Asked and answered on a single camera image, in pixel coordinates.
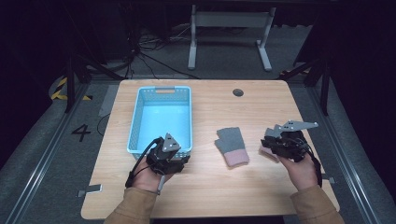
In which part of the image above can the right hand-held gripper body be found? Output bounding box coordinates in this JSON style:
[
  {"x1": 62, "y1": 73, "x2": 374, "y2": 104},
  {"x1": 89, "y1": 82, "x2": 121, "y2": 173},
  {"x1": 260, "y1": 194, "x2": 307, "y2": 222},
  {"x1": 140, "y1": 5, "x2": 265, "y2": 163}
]
[{"x1": 262, "y1": 119, "x2": 319, "y2": 163}]

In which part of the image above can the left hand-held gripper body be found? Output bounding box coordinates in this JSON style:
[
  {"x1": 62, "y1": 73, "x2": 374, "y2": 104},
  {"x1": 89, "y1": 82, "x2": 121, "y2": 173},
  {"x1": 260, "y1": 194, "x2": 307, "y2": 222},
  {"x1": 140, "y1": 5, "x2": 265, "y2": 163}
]
[{"x1": 145, "y1": 133, "x2": 191, "y2": 176}]

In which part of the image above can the light blue plastic basket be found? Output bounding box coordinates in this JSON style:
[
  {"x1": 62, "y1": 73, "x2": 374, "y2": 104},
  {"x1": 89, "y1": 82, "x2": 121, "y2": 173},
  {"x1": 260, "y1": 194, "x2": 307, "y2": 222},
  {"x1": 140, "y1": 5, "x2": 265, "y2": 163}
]
[{"x1": 126, "y1": 85, "x2": 193, "y2": 161}]

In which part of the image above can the grey knit glove pink cuff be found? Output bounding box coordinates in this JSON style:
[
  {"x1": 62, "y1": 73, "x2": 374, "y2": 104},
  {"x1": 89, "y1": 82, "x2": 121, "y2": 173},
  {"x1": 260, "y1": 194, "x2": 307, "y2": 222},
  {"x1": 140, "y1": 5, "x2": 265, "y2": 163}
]
[{"x1": 214, "y1": 126, "x2": 250, "y2": 168}]

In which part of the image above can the person's right hand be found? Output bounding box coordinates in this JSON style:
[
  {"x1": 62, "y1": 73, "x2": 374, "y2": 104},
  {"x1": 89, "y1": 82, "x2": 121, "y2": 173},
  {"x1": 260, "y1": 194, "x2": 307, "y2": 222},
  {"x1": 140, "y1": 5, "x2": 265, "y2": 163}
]
[{"x1": 277, "y1": 153, "x2": 319, "y2": 191}]

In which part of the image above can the person's left hand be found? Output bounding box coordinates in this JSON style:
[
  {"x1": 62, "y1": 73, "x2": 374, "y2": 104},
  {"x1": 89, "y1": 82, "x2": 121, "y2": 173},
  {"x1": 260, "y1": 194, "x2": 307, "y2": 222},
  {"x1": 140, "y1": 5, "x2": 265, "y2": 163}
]
[{"x1": 130, "y1": 161, "x2": 176, "y2": 194}]

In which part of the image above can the black metal stand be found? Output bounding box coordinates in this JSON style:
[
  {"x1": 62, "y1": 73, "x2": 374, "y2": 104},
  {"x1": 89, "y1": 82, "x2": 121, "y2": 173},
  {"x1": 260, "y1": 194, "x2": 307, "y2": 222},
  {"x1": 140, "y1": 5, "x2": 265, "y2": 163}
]
[
  {"x1": 63, "y1": 50, "x2": 126, "y2": 114},
  {"x1": 279, "y1": 54, "x2": 332, "y2": 117}
]

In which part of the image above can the yellow black hazard tape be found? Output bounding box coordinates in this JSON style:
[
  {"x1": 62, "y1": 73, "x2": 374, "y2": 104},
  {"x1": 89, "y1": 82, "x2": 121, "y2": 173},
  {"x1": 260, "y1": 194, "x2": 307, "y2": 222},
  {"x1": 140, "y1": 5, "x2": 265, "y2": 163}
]
[{"x1": 49, "y1": 77, "x2": 93, "y2": 102}]

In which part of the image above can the right hand-held gripper black cable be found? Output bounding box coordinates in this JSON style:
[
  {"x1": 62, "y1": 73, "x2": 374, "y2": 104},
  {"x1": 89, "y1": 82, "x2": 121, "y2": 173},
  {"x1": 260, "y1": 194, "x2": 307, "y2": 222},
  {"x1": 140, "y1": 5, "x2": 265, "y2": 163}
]
[{"x1": 297, "y1": 138, "x2": 323, "y2": 189}]

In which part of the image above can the hand-held gripper black cable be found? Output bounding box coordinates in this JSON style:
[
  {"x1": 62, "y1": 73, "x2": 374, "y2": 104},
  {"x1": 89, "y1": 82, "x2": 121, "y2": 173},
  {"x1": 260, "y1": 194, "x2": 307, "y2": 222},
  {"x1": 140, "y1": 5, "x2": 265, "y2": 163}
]
[
  {"x1": 297, "y1": 138, "x2": 323, "y2": 189},
  {"x1": 124, "y1": 137, "x2": 163, "y2": 189}
]

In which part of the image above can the small metal table bracket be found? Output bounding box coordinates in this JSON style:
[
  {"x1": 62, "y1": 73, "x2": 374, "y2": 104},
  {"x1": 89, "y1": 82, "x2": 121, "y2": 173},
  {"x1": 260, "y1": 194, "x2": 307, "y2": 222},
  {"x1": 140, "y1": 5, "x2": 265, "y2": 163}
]
[
  {"x1": 76, "y1": 183, "x2": 104, "y2": 199},
  {"x1": 321, "y1": 173, "x2": 337, "y2": 185}
]

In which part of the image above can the left hand-held gripper black cable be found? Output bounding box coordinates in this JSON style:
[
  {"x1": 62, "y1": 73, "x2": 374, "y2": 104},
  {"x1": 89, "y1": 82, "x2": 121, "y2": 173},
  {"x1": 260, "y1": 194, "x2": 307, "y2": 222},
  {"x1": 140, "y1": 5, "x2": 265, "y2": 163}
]
[{"x1": 124, "y1": 137, "x2": 163, "y2": 189}]

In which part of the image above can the aluminium floor rail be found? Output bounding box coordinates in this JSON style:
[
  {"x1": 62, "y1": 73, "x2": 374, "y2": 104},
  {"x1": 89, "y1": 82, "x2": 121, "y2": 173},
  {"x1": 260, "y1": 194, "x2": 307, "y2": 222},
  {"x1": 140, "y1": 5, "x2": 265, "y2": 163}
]
[
  {"x1": 3, "y1": 83, "x2": 92, "y2": 224},
  {"x1": 305, "y1": 86, "x2": 383, "y2": 224}
]

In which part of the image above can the thin black cable loop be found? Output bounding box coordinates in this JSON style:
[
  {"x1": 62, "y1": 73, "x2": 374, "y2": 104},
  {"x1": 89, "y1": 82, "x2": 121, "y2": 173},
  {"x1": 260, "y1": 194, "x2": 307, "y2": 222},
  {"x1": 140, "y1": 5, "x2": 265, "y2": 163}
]
[{"x1": 95, "y1": 113, "x2": 112, "y2": 137}]

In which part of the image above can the black floor cable bundle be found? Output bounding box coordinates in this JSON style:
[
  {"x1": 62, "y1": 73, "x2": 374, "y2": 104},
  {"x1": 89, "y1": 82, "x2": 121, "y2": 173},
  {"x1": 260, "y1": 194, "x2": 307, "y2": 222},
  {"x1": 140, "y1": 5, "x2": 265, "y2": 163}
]
[{"x1": 123, "y1": 22, "x2": 201, "y2": 80}]

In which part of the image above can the white metal stand frame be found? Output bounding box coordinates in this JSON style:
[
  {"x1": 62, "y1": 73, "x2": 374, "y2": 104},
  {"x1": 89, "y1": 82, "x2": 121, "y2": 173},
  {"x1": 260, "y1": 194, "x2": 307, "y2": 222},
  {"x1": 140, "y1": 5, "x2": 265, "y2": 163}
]
[{"x1": 187, "y1": 4, "x2": 277, "y2": 73}]

